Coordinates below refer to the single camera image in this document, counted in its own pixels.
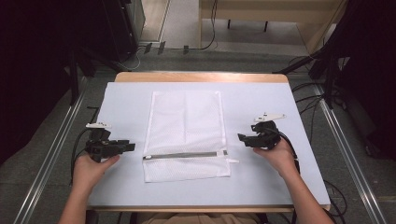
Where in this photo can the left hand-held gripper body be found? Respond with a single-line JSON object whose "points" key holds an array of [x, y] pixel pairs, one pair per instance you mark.
{"points": [[100, 146]]}

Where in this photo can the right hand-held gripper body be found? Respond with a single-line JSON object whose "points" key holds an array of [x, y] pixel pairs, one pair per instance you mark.
{"points": [[265, 135]]}

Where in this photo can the person's right hand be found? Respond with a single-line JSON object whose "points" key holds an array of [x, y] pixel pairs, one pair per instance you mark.
{"points": [[278, 157]]}

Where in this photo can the person's left hand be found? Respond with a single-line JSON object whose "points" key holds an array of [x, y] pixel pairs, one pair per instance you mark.
{"points": [[88, 169]]}

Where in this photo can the light blue table mat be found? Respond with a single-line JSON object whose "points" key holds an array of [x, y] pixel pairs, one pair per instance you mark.
{"points": [[243, 102]]}

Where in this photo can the white mesh laundry bag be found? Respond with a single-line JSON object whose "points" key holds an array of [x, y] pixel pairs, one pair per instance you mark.
{"points": [[186, 130]]}

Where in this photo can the black metal stand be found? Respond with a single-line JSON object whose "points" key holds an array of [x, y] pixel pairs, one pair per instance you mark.
{"points": [[323, 71], [76, 77]]}

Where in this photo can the wooden table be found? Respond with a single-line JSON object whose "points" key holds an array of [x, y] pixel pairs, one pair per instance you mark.
{"points": [[199, 77]]}

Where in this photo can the person's beige lap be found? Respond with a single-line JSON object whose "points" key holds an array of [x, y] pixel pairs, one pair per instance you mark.
{"points": [[199, 218]]}

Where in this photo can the black cabinet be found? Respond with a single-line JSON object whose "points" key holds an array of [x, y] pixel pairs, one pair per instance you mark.
{"points": [[124, 25]]}

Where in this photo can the light wooden bench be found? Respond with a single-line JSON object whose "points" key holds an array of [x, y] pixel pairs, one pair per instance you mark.
{"points": [[271, 11]]}

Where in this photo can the metal floor rail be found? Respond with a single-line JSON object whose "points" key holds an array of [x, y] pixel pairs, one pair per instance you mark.
{"points": [[46, 161], [350, 155]]}

